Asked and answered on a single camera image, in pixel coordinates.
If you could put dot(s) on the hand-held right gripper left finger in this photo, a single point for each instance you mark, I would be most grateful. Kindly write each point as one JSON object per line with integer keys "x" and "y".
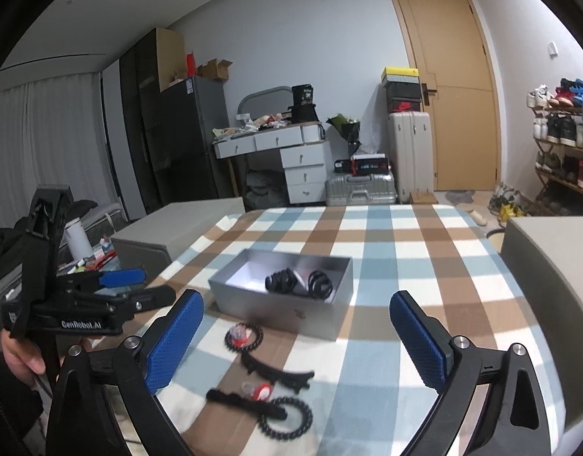
{"x": 175, "y": 337}

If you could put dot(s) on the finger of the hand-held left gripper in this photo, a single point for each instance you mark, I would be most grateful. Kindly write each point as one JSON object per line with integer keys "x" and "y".
{"x": 148, "y": 297}
{"x": 125, "y": 278}

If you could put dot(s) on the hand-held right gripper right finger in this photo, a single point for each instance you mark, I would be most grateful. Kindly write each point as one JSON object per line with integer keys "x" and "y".
{"x": 417, "y": 337}

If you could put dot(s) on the black fuzzy hair clip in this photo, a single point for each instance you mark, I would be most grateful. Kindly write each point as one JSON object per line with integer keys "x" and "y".
{"x": 234, "y": 401}

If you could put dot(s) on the black toothed hair clip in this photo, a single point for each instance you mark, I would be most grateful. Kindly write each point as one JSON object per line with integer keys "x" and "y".
{"x": 267, "y": 370}

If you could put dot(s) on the small red hair clip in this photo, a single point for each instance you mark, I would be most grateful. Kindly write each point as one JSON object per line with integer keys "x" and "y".
{"x": 263, "y": 392}

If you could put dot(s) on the silver cardboard box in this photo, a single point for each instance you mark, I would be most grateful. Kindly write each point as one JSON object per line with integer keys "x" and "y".
{"x": 291, "y": 316}

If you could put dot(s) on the person's left forearm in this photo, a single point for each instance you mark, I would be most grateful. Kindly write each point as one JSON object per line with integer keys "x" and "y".
{"x": 8, "y": 408}

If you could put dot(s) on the person's left hand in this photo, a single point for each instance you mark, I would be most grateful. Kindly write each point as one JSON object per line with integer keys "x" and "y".
{"x": 20, "y": 354}

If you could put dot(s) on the grey storage box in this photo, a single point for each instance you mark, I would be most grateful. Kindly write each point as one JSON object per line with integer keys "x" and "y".
{"x": 144, "y": 251}
{"x": 548, "y": 270}

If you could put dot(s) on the side table clutter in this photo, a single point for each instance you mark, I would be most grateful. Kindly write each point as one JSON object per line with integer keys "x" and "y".
{"x": 96, "y": 254}

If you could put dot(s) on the white thermos bottle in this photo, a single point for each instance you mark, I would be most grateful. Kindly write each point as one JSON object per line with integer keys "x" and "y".
{"x": 78, "y": 240}

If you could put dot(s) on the grey quilted mattress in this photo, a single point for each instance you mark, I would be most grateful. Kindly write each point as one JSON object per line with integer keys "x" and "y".
{"x": 106, "y": 216}

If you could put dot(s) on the checked tablecloth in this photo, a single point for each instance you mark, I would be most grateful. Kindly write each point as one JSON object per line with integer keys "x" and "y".
{"x": 391, "y": 247}

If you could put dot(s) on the white curtain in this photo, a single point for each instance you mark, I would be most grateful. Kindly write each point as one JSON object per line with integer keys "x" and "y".
{"x": 49, "y": 142}

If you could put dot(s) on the beige slipper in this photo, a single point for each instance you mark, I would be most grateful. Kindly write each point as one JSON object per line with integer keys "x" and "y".
{"x": 476, "y": 214}

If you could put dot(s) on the small wooden box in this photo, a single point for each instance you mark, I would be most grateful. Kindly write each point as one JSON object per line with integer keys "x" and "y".
{"x": 423, "y": 197}

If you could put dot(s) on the grey floor mat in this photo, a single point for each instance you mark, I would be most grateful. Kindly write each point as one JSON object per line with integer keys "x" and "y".
{"x": 460, "y": 196}

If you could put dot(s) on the dark grey refrigerator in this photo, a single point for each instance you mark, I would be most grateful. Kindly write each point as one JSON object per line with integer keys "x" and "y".
{"x": 186, "y": 142}

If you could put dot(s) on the dark glass wardrobe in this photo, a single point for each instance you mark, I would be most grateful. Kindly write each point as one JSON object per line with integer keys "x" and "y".
{"x": 129, "y": 128}

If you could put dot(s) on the silver hard suitcase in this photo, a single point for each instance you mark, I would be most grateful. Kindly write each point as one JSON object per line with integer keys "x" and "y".
{"x": 362, "y": 190}

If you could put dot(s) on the grey cloth bundle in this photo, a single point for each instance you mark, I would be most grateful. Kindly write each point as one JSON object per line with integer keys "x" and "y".
{"x": 265, "y": 187}

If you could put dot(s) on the pile of floor shoes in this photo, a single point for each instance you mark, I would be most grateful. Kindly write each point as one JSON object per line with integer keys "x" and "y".
{"x": 503, "y": 202}

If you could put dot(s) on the black box with red print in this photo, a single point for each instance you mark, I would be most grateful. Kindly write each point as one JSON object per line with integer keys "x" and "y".
{"x": 369, "y": 165}

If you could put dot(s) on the white hard suitcase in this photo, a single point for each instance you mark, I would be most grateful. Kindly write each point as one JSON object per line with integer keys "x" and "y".
{"x": 410, "y": 156}

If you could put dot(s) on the small black box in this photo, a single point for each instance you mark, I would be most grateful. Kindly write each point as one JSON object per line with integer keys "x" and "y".
{"x": 342, "y": 167}

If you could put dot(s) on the pile of dressing table clutter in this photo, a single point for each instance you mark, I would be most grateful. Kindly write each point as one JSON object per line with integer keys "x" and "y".
{"x": 253, "y": 126}

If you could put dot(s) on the white dressing table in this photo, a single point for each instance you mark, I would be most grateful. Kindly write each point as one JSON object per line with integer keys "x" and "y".
{"x": 301, "y": 161}

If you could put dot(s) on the wooden shoe rack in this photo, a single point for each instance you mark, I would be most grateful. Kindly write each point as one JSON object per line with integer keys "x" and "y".
{"x": 557, "y": 178}

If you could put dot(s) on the wooden door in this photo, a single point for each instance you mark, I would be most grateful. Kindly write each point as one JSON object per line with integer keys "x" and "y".
{"x": 462, "y": 128}

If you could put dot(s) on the black wrapped bouquet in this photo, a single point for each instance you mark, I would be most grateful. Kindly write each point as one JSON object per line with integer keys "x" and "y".
{"x": 346, "y": 128}

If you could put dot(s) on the grey oval mirror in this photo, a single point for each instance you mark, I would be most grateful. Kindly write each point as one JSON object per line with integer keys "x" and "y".
{"x": 263, "y": 102}

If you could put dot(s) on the red paper bag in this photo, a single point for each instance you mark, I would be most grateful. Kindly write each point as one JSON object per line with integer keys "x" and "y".
{"x": 191, "y": 64}

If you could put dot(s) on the open cardboard box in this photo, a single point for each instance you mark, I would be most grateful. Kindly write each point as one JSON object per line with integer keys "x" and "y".
{"x": 215, "y": 71}

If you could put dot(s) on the black and red shoe box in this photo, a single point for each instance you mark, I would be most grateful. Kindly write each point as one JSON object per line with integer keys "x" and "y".
{"x": 404, "y": 106}

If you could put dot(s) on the black paper bag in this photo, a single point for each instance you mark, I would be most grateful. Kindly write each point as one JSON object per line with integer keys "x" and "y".
{"x": 304, "y": 104}

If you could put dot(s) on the shoe rack with shoes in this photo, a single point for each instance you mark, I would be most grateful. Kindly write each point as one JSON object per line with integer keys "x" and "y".
{"x": 564, "y": 128}

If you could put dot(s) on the yellow shoe box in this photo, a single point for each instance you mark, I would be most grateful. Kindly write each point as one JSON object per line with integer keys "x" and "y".
{"x": 399, "y": 76}

